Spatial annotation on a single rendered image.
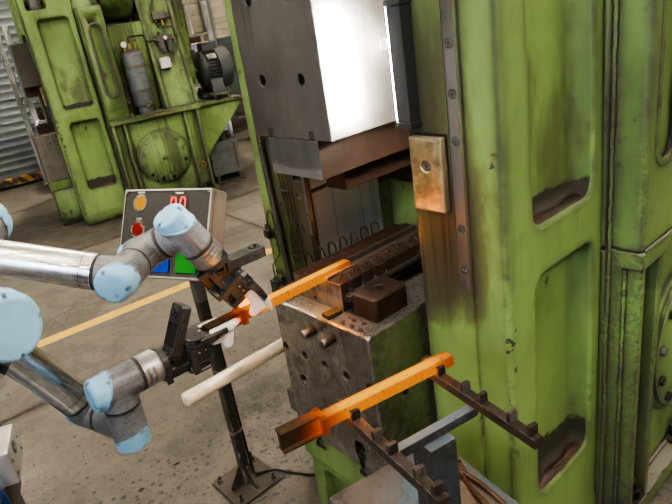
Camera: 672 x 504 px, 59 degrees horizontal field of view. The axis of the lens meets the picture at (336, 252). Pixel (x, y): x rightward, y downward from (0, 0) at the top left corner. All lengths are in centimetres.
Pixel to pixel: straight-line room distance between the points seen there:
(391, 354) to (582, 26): 89
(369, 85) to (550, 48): 41
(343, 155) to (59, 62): 503
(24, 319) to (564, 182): 123
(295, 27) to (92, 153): 510
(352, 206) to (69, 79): 473
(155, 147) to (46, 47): 128
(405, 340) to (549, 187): 51
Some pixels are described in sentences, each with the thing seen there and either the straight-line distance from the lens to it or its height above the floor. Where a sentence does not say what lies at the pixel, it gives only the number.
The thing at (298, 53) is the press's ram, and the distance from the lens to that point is 139.
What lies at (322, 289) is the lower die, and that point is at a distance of 159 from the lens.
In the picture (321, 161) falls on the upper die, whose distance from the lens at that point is 141.
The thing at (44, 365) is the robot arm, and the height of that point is 107.
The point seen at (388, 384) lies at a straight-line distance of 121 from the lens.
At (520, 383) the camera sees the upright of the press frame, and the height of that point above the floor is 76.
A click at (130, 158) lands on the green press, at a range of 634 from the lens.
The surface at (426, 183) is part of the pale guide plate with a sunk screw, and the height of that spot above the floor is 125.
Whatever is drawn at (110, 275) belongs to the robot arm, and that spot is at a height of 124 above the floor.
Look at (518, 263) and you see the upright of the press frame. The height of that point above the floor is 107.
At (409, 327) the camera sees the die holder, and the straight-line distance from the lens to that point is 153.
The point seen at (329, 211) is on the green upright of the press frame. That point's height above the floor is 108.
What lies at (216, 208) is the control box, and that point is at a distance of 185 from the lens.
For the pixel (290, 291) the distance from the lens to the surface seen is 150.
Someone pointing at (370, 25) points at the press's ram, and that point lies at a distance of 145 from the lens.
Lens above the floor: 164
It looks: 22 degrees down
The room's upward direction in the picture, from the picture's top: 9 degrees counter-clockwise
